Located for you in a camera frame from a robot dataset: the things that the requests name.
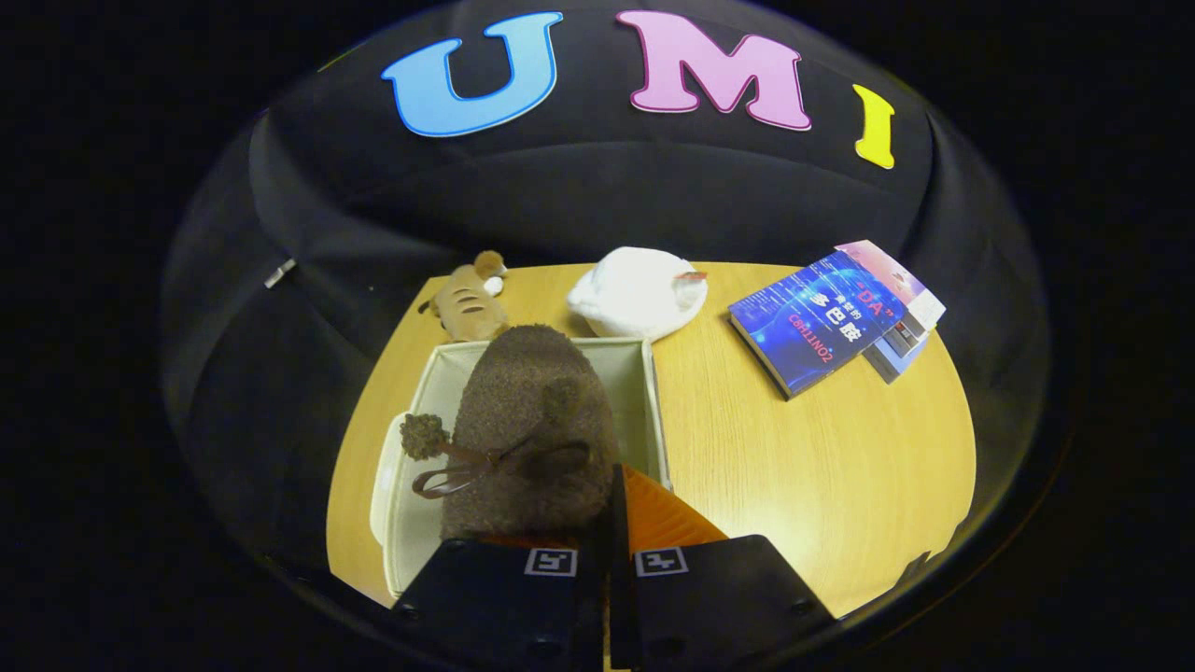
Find white plush toy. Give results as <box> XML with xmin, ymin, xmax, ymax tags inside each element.
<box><xmin>566</xmin><ymin>245</ymin><xmax>710</xmax><ymax>343</ymax></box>

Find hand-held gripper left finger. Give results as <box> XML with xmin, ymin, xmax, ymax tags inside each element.
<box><xmin>388</xmin><ymin>532</ymin><xmax>610</xmax><ymax>672</ymax></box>

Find brown bread plush toy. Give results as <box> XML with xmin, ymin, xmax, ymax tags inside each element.
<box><xmin>417</xmin><ymin>249</ymin><xmax>513</xmax><ymax>344</ymax></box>

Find brown fuzzy shoe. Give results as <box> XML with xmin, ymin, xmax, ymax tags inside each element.
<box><xmin>399</xmin><ymin>323</ymin><xmax>623</xmax><ymax>549</ymax></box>

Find black backdrop cloth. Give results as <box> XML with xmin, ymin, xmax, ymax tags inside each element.
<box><xmin>159</xmin><ymin>0</ymin><xmax>1051</xmax><ymax>580</ymax></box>

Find pink cover book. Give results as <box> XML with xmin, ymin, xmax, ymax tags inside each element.
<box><xmin>834</xmin><ymin>239</ymin><xmax>948</xmax><ymax>329</ymax></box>

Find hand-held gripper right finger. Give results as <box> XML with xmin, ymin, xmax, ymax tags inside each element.
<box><xmin>609</xmin><ymin>463</ymin><xmax>838</xmax><ymax>672</ymax></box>

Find blue cover book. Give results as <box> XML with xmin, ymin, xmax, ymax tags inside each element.
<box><xmin>727</xmin><ymin>249</ymin><xmax>908</xmax><ymax>401</ymax></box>

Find cream fabric storage box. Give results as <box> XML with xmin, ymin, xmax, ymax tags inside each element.
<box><xmin>370</xmin><ymin>337</ymin><xmax>675</xmax><ymax>600</ymax></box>

